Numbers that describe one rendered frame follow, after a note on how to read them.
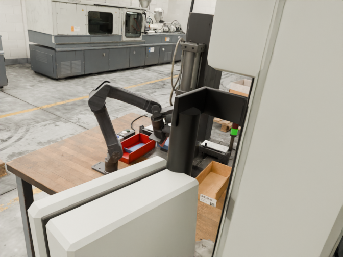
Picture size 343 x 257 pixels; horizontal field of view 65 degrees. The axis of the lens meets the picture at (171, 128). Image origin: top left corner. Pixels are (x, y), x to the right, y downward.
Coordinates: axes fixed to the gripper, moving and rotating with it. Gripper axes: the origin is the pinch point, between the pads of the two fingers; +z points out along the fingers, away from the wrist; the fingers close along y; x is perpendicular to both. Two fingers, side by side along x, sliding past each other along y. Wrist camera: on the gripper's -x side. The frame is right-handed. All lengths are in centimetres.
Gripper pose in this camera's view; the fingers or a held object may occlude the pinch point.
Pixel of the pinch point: (162, 145)
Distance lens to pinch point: 136.8
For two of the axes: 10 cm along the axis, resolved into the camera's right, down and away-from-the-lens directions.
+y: 5.0, -6.5, 5.7
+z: 1.0, 7.0, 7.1
